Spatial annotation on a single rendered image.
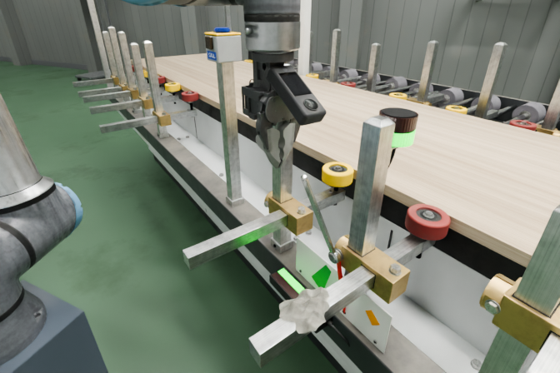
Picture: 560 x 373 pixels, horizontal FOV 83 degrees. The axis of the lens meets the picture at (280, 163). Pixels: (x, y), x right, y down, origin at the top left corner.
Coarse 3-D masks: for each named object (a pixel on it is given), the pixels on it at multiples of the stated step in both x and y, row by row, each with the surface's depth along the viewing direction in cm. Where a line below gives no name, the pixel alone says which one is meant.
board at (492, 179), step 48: (240, 96) 150; (336, 96) 150; (384, 96) 150; (336, 144) 97; (432, 144) 97; (480, 144) 97; (528, 144) 97; (384, 192) 76; (432, 192) 71; (480, 192) 71; (528, 192) 71; (480, 240) 60; (528, 240) 57
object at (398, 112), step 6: (384, 108) 52; (390, 108) 52; (396, 108) 52; (402, 108) 52; (384, 114) 50; (390, 114) 49; (396, 114) 49; (402, 114) 49; (408, 114) 49; (414, 114) 49; (396, 132) 49; (402, 132) 49; (408, 132) 49; (390, 156) 51; (390, 162) 54
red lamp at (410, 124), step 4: (380, 112) 51; (416, 112) 51; (384, 116) 49; (416, 116) 49; (392, 120) 49; (396, 120) 48; (400, 120) 48; (404, 120) 48; (408, 120) 48; (412, 120) 48; (416, 120) 49; (396, 124) 49; (400, 124) 48; (404, 124) 48; (408, 124) 48; (412, 124) 49; (416, 124) 50; (396, 128) 49; (400, 128) 49; (404, 128) 49; (408, 128) 49; (412, 128) 49
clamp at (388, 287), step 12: (348, 252) 59; (372, 252) 58; (348, 264) 60; (360, 264) 57; (372, 264) 55; (384, 264) 55; (384, 276) 53; (396, 276) 53; (408, 276) 55; (372, 288) 56; (384, 288) 53; (396, 288) 53; (384, 300) 54
